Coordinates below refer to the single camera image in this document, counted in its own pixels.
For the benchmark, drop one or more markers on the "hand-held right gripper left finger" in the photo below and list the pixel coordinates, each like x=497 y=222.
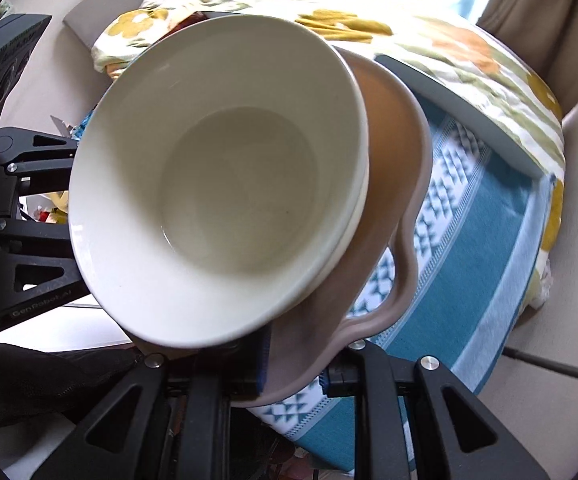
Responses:
x=264 y=360

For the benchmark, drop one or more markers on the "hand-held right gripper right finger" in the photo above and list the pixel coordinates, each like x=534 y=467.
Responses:
x=339 y=380

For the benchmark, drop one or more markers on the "cream ceramic bowl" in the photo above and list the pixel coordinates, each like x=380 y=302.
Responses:
x=362 y=200
x=219 y=185

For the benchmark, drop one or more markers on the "taupe plastic basin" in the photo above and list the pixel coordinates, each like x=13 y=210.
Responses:
x=394 y=135

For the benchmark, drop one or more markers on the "grey cushion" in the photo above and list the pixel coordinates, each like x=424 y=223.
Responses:
x=99 y=15

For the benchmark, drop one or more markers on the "teal woven cloth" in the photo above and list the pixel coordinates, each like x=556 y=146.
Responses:
x=469 y=240

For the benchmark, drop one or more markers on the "grey flat board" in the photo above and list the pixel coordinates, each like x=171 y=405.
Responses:
x=449 y=95

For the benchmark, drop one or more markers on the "floral quilted blanket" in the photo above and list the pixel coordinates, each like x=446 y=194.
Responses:
x=369 y=5

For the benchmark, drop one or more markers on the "beige curtain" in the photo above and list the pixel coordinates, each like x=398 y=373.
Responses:
x=534 y=20

